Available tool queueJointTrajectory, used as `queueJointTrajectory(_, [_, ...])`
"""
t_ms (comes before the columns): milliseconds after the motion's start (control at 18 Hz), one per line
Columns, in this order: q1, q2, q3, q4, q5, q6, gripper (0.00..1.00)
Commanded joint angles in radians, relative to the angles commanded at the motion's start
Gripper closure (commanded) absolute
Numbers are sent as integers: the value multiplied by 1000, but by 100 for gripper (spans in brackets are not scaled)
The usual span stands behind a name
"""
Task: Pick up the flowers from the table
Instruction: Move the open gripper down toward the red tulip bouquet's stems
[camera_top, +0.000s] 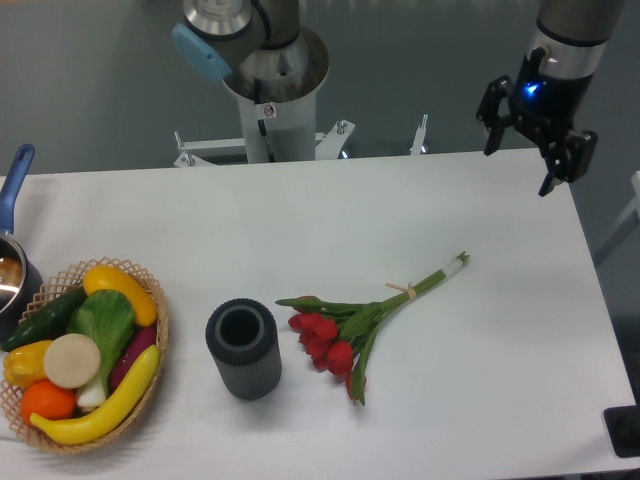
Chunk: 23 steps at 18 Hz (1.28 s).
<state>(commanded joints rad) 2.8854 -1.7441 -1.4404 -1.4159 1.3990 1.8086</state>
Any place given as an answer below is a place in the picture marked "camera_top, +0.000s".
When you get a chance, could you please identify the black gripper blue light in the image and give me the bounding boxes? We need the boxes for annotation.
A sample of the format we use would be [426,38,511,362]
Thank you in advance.
[476,47,598,197]

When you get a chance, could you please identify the silver robot arm with base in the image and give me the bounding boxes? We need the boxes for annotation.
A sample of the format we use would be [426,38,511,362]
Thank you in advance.
[172,0,329,104]

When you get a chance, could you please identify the silver robot wrist link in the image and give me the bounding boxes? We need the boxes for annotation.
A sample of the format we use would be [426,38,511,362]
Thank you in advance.
[526,0,624,80]

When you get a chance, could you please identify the white metal robot stand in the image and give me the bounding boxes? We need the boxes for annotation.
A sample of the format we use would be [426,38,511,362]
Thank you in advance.
[172,79,429,168]

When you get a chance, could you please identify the red tulip bouquet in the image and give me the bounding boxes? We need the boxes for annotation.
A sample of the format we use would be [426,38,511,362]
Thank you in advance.
[276,251,470,405]

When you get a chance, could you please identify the black device at table edge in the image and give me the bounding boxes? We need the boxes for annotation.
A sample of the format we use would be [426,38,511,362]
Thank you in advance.
[603,405,639,458]

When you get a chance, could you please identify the dark grey ribbed vase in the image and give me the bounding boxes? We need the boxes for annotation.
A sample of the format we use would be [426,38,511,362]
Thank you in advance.
[205,298,282,400]

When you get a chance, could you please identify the purple sweet potato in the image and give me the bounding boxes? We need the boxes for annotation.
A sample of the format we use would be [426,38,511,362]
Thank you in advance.
[109,325,156,392]

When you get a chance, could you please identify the yellow squash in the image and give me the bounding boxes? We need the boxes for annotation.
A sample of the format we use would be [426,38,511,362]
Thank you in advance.
[83,265,157,327]

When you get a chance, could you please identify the green bok choy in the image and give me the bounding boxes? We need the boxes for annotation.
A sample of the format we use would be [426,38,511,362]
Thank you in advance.
[66,290,135,412]

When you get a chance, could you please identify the woven wicker basket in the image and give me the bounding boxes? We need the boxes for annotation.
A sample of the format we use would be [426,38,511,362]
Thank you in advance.
[1,257,169,454]

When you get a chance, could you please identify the beige round radish slice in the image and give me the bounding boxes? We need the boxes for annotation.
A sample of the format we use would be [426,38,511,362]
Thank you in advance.
[43,333,101,389]

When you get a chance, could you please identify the green cucumber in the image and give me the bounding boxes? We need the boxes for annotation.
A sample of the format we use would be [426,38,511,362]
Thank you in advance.
[1,288,87,352]

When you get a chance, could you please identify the orange fruit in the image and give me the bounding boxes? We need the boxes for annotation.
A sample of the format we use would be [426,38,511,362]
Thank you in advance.
[20,380,76,425]

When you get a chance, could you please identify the yellow bell pepper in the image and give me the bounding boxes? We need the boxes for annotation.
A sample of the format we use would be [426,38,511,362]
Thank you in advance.
[3,340,53,390]

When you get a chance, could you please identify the yellow banana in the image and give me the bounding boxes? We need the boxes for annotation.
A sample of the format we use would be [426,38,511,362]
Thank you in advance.
[30,345,160,446]

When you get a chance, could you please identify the white frame at right edge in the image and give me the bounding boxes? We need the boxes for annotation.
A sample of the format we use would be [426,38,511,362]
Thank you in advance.
[592,171,639,267]

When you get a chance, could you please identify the blue handled saucepan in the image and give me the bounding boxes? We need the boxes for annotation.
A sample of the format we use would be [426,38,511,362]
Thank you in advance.
[1,144,42,341]

